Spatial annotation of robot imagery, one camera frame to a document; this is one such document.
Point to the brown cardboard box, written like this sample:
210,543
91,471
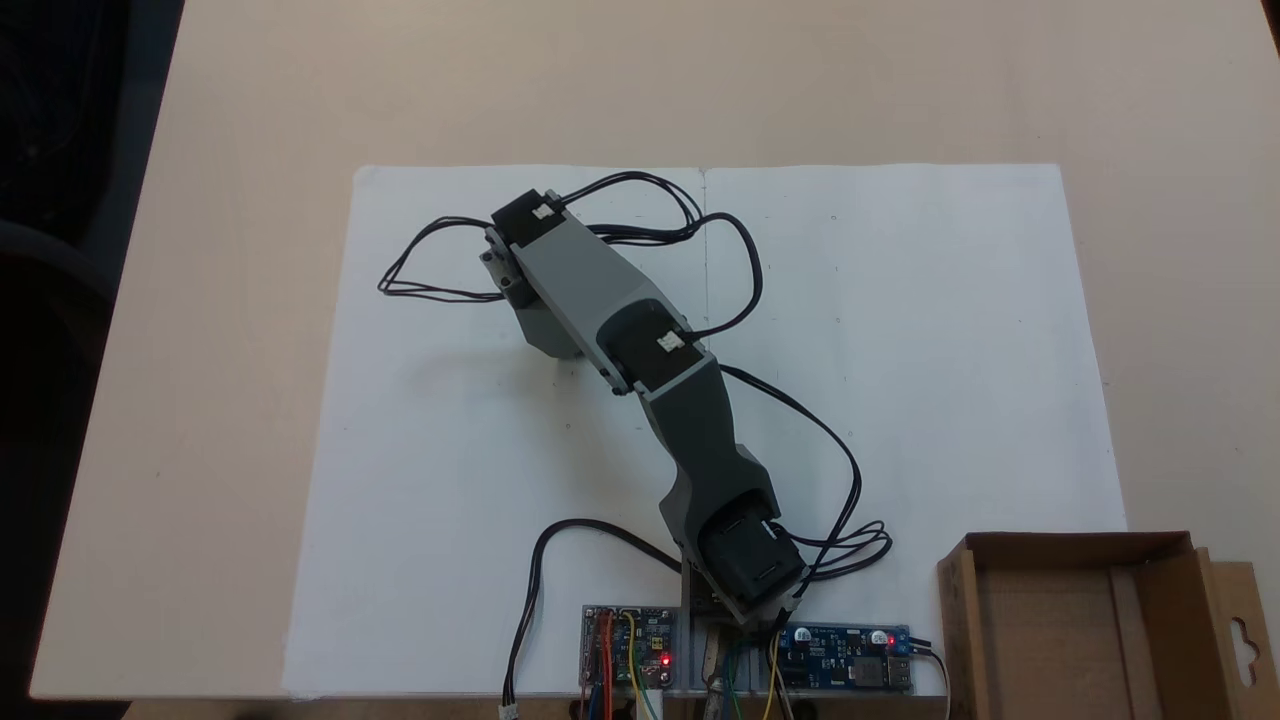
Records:
1050,640

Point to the blue circuit board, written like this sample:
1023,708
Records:
840,655

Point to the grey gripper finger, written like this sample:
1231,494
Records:
550,335

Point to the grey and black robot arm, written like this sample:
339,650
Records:
690,430

